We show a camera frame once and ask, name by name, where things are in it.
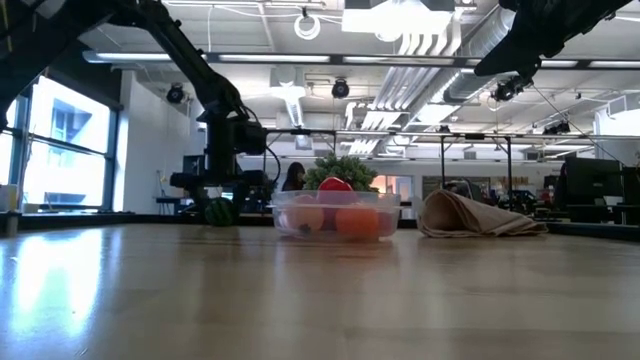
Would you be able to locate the large red tomato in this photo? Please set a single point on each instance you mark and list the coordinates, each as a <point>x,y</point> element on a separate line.
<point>335,184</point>

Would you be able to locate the long ceiling light strip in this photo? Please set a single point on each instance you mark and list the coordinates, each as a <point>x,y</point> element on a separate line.
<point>275,58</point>
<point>600,63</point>

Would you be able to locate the black computer monitor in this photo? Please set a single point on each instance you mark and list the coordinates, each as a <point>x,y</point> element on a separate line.
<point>632,185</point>
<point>592,176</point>
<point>192,165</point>

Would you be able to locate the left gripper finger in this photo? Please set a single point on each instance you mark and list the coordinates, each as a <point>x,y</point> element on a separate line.
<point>238,197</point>
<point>202,200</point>

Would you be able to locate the beige folded cloth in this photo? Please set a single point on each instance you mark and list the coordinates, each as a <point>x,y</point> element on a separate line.
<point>475,217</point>

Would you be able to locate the black track light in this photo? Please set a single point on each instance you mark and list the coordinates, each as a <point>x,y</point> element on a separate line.
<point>557,129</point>
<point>512,86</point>

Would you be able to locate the green broccoli bunch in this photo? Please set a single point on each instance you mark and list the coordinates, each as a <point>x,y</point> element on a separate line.
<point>350,170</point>

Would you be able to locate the black metal rack frame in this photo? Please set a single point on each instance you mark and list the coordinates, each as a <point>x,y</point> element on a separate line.
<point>475,136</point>
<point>310,131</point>

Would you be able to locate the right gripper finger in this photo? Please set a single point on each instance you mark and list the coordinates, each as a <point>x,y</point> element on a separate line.
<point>515,57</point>

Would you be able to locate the person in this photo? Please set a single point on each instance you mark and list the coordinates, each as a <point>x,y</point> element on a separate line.
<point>295,176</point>

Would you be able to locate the small green striped watermelon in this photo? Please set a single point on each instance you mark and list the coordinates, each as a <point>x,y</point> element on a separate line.
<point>218,212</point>

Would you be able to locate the clear plastic tupperware container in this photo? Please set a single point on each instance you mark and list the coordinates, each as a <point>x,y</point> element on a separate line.
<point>280,200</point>

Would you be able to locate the black round ceiling device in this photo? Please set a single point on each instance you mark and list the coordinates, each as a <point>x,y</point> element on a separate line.
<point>340,89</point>
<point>175,93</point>

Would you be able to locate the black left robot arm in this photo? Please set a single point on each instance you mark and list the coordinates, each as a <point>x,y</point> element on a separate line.
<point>50,40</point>

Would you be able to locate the black framed window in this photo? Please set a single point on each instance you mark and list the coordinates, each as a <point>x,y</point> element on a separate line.
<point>65,175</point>

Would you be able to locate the large pink yellow peach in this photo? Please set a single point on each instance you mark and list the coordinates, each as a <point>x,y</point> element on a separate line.
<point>304,215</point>

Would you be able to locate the orange tangerine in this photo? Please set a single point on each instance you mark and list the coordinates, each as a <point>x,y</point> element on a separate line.
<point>356,223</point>

